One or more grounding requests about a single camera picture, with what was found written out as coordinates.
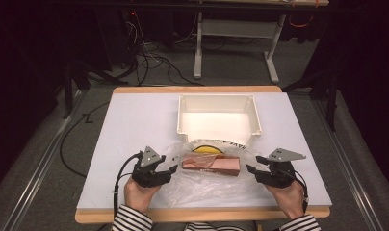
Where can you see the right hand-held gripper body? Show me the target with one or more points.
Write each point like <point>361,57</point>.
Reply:
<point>280,170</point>

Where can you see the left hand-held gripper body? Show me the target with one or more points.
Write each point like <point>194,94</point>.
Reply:
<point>147,171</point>

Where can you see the red rectangular box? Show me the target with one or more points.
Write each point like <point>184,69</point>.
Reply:
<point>212,164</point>

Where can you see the clear plastic bag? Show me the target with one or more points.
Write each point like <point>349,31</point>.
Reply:
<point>212,189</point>

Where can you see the white plastic bin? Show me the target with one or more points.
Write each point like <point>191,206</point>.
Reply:
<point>219,125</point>

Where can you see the person's left hand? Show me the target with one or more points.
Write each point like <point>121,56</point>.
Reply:
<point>139,195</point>

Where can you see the person's right hand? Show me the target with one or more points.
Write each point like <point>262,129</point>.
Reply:
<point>287,199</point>

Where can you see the white table mat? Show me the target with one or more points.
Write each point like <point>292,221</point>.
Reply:
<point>134,128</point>

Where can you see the person's striped shirt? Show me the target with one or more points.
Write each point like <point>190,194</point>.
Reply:
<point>212,227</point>

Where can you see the black metal stand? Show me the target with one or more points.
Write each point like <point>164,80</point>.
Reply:
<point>332,96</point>
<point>69,86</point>

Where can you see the metal floor rail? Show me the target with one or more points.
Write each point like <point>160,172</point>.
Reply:
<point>41,163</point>
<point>350,166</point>

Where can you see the white desk frame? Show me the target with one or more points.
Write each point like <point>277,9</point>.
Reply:
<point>237,28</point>

